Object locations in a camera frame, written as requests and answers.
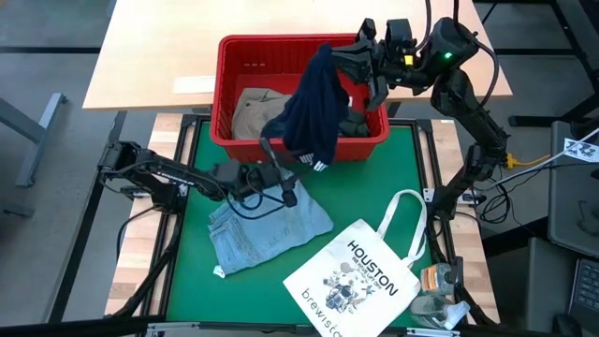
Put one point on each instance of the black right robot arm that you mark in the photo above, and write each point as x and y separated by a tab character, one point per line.
486	131

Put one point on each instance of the white label strip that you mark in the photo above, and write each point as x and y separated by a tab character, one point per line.
194	84

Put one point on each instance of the clear spray bottle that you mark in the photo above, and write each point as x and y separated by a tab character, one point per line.
435	311

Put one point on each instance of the black metal table frame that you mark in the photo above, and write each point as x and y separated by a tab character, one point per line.
421	125

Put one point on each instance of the yellow power plug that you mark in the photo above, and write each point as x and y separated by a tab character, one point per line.
511	162

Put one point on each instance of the orange label pump bottle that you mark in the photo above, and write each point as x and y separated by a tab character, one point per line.
435	278

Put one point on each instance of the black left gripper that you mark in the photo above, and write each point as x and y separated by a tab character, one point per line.
248	180

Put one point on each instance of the dark laptop keyboard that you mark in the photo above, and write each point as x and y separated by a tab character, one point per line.
585	290

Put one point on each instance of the navy blue garment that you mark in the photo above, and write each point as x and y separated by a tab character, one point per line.
313	107

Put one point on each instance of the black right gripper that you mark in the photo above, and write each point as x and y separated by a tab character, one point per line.
404	72

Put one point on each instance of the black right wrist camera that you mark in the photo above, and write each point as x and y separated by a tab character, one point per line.
398	35

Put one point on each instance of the wooden side board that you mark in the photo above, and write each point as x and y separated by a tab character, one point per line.
468	243
135	243

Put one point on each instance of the light wooden desk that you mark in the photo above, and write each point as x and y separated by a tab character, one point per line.
164	47

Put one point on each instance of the grey side desk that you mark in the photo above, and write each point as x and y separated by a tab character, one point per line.
571	210

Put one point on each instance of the beige garment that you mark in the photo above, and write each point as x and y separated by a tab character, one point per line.
252	112

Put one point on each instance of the red plastic laundry bin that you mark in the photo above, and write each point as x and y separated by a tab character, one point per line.
224	93

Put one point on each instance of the grey metal table leg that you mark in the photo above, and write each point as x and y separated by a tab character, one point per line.
33	126

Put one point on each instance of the light blue denim jeans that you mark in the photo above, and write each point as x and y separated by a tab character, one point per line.
271	229

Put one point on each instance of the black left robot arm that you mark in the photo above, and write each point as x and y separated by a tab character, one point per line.
159	175

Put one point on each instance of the dark green garment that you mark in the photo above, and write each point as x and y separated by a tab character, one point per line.
355	126

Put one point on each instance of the white printed paper flag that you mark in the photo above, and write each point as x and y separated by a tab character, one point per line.
580	150

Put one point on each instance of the white printed tote bag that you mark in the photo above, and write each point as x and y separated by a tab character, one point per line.
355	285

